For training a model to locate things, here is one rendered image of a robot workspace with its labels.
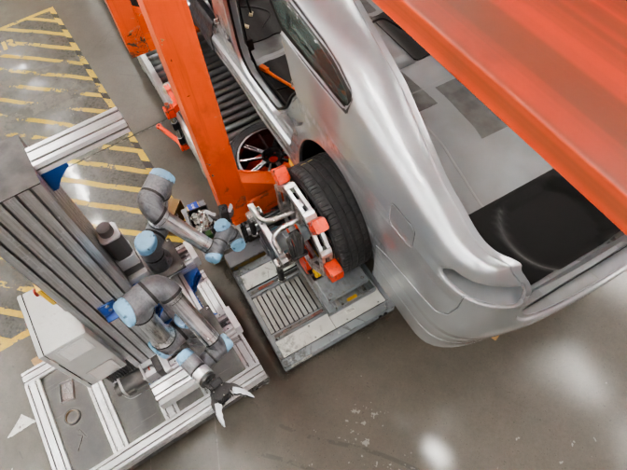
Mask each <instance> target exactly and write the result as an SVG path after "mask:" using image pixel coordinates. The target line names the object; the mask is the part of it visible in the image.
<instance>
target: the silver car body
mask: <svg viewBox="0 0 627 470"><path fill-rule="evenodd" d="M203 1H204V3H205V4H206V5H207V6H208V7H209V8H210V9H211V11H212V12H213V13H214V15H215V19H214V21H215V20H216V21H215V24H214V26H213V36H212V43H213V46H214V49H215V52H216V54H217V55H218V57H219V58H220V59H221V61H222V62H223V63H224V64H225V65H226V67H227V68H228V69H229V71H230V73H231V74H232V75H233V77H234V78H235V80H236V81H237V83H238V84H239V86H240V87H241V89H242V90H243V92H244V94H245V95H246V97H247V98H248V100H249V101H250V103H251V104H252V105H253V107H254V108H255V110H256V111H257V113H258V115H259V116H260V118H261V119H262V121H263V122H264V124H265V125H266V127H267V128H268V129H269V131H270V132H271V134H272V135H273V137H274V138H275V140H276V141H277V142H278V144H279V145H280V147H282V148H283V150H284V151H285V153H286V154H287V156H288V157H289V159H290V160H291V161H292V163H293V164H294V165H296V164H298V163H299V160H298V149H299V144H300V141H301V140H302V139H304V138H309V139H312V140H314V141H316V142H317V143H318V144H320V145H321V146H322V147H323V148H324V149H325V150H326V151H327V153H328V154H329V155H330V156H331V158H332V159H333V160H334V162H335V163H336V165H337V166H338V167H339V169H340V171H341V173H342V174H343V176H344V178H345V179H346V181H347V183H348V185H349V187H350V188H351V190H352V191H353V193H354V196H355V199H356V201H357V203H358V205H359V208H360V210H361V213H362V215H363V217H364V219H365V222H366V225H367V228H368V231H369V236H370V240H371V244H372V249H373V254H374V271H373V273H372V275H373V276H374V278H375V279H376V280H377V282H378V283H379V285H380V286H381V287H382V289H383V290H384V292H385V293H386V294H387V295H388V296H389V298H390V299H391V301H392V302H393V303H394V305H395V306H396V308H397V309H398V311H399V312H400V314H401V315H402V316H403V318H404V319H405V321H406V322H407V323H408V325H409V326H410V327H411V329H412V330H413V332H414V333H415V334H416V335H417V336H418V337H419V338H420V339H421V340H423V341H424V342H425V343H428V344H430V345H433V346H437V347H442V348H453V347H460V346H466V345H469V344H473V343H476V342H479V341H482V340H485V339H489V338H492V337H496V336H500V335H504V334H507V333H509V332H513V331H515V330H518V329H521V328H523V327H526V326H529V325H531V324H534V323H536V322H538V321H541V320H543V319H545V318H547V317H549V316H551V315H553V314H554V313H556V312H558V311H561V310H563V309H565V308H566V307H568V306H570V305H572V304H574V303H575V302H577V301H579V300H581V299H582V298H584V297H586V296H587V295H589V294H590V293H592V292H594V291H595V290H597V289H599V288H600V287H602V286H604V285H605V284H607V283H609V282H611V281H612V280H614V279H615V278H617V277H619V276H620V275H622V273H624V272H626V271H627V235H625V234H624V233H623V232H622V231H621V230H620V229H619V228H618V227H617V226H616V225H615V224H613V223H612V222H611V221H610V220H609V219H608V218H607V217H606V216H605V215H604V214H603V213H601V212H600V211H599V210H598V209H597V208H596V207H595V206H594V205H593V204H592V203H591V202H589V201H588V200H587V199H586V198H585V197H584V196H583V195H582V194H581V193H580V192H579V191H577V190H576V189H575V188H574V187H573V186H572V185H571V184H570V183H569V182H568V181H567V180H565V179H564V178H563V177H562V176H561V175H560V174H559V173H558V172H557V171H556V170H555V169H553V168H552V167H551V166H550V165H549V163H548V162H547V161H545V160H544V159H543V158H541V157H540V156H539V155H538V153H537V152H536V151H535V150H534V149H533V148H532V147H531V146H529V145H528V144H527V143H526V142H525V141H524V140H523V139H522V138H521V137H520V136H519V135H517V134H516V133H515V132H514V131H513V130H512V129H511V128H510V127H509V126H508V125H507V124H505V123H504V122H503V121H502V120H501V119H500V118H499V117H498V116H497V115H496V114H495V113H493V112H492V111H491V110H490V109H489V108H488V107H487V106H486V105H485V104H484V103H483V102H481V101H480V100H479V99H478V98H477V97H476V96H475V95H474V94H473V93H472V92H471V91H470V90H468V89H467V88H466V87H465V86H464V85H463V84H462V83H461V82H460V81H459V80H458V79H456V78H455V77H454V76H453V75H452V74H451V73H450V72H449V71H448V70H447V69H446V68H444V67H443V66H442V65H441V64H440V63H439V62H438V61H437V60H436V59H435V58H433V57H432V56H431V55H430V54H429V53H428V52H427V51H426V50H425V49H424V48H423V47H421V46H420V45H419V44H418V43H417V42H416V41H415V40H414V39H413V38H412V37H411V36H410V35H408V34H407V33H406V32H405V31H404V30H403V29H402V28H401V27H400V26H399V25H398V24H396V23H395V22H394V21H393V20H392V19H391V18H390V17H389V16H388V15H387V14H386V13H384V12H383V11H382V10H381V9H380V8H379V7H378V6H377V5H376V4H375V3H374V2H372V1H371V0H203Z"/></svg>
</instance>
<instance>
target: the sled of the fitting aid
mask: <svg viewBox="0 0 627 470"><path fill-rule="evenodd" d="M295 263H296V264H297V266H298V268H299V269H300V271H301V273H302V274H303V276H304V278H305V279H306V281H307V282H308V284H309V286H310V287H311V288H312V289H313V291H314V293H315V295H316V296H317V298H318V299H319V301H320V303H321V304H322V306H323V307H324V309H325V311H326V312H327V314H328V316H329V317H330V316H331V315H333V314H335V313H337V312H339V311H341V310H343V309H345V308H346V307H348V306H350V305H352V304H354V303H355V302H357V301H358V300H360V299H361V298H363V297H366V296H368V295H369V294H371V293H373V292H375V291H376V285H375V284H374V282H373V281H372V279H371V278H370V277H369V276H368V274H367V273H366V272H365V270H364V269H363V267H362V266H361V265H360V266H359V267H360V268H361V269H362V270H363V271H364V273H365V274H366V276H367V277H368V279H369V281H368V282H367V283H364V284H362V285H361V286H359V287H357V288H356V289H354V290H352V291H351V292H349V293H347V294H345V295H343V296H342V297H339V298H337V299H335V300H334V301H332V302H330V303H328V301H327V299H326V298H325V296H324V294H323V293H322V291H321V290H320V288H319V287H318V285H317V283H316V282H314V280H313V279H312V277H311V276H310V274H307V273H306V271H305V270H304V268H303V267H302V265H301V264H300V260H299V259H298V260H296V261H295Z"/></svg>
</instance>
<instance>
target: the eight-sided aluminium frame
mask: <svg viewBox="0 0 627 470"><path fill-rule="evenodd" d="M274 189H275V193H276V198H277V202H278V207H279V210H280V212H281V214H283V213H286V212H288V211H290V210H289V208H291V206H290V203H289V199H290V200H291V201H292V202H293V204H294V206H295V207H296V209H297V210H298V211H299V213H300V215H301V217H302V219H303V221H304V222H305V224H306V226H307V228H308V230H309V232H310V234H311V236H312V238H313V242H314V244H315V246H316V249H317V252H318V254H319V257H318V256H317V254H316V253H315V251H314V249H313V248H312V246H311V245H310V244H309V243H308V241H305V242H304V244H305V246H306V247H307V249H308V250H309V252H310V253H311V255H312V256H313V258H312V259H311V258H310V257H309V255H306V256H305V258H306V260H307V261H308V263H309V265H310V267H311V268H312V269H313V270H315V271H317V272H318V273H320V274H321V275H322V276H324V277H325V276H327V275H326V274H325V272H324V264H326V259H327V262H328V261H330V260H332V259H333V253H332V249H331V246H330V245H329V243H328V241H327V237H326V235H325V233H324V232H322V233H321V234H319V235H320V238H321V240H322V242H323V244H324V246H321V244H320V242H319V240H318V238H317V236H316V235H313V234H312V232H311V231H310V229H309V227H308V225H307V223H308V222H310V221H312V220H314V219H316V218H317V217H318V216H317V214H316V213H315V211H314V208H312V207H311V205H310V204H309V202H308V201H307V200H306V199H305V198H304V196H303V195H302V193H301V192H300V190H299V189H298V186H297V185H296V184H295V183H294V182H293V181H292V182H290V181H289V182H287V183H285V184H283V185H281V186H277V185H276V184H275V185H274ZM281 192H283V196H284V201H283V200H282V195H281ZM293 193H296V195H297V196H298V198H299V199H300V200H301V201H302V203H303V204H304V207H305V208H306V210H307V211H306V212H304V210H303V209H302V207H301V206H300V204H299V202H298V201H297V200H296V198H295V197H294V195H293Z"/></svg>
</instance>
